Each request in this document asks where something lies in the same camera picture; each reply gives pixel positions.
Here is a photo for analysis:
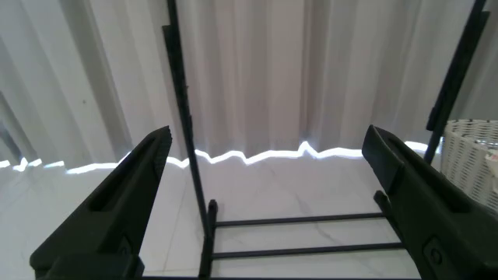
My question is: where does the black clothes rack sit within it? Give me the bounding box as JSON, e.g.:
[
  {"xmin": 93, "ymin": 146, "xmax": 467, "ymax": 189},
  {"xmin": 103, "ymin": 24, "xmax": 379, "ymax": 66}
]
[{"xmin": 161, "ymin": 0, "xmax": 491, "ymax": 280}]

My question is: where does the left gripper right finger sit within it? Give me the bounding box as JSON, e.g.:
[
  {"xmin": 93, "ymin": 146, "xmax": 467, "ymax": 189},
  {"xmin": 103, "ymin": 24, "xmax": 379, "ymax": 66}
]
[{"xmin": 361, "ymin": 124, "xmax": 498, "ymax": 280}]

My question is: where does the white laundry basket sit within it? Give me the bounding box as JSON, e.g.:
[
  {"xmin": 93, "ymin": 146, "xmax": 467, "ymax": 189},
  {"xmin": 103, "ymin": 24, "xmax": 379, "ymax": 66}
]
[{"xmin": 440, "ymin": 119, "xmax": 498, "ymax": 213}]

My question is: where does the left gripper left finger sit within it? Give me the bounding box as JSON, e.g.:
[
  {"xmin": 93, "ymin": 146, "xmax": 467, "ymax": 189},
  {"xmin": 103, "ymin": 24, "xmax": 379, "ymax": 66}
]
[{"xmin": 29, "ymin": 124, "xmax": 174, "ymax": 279}]

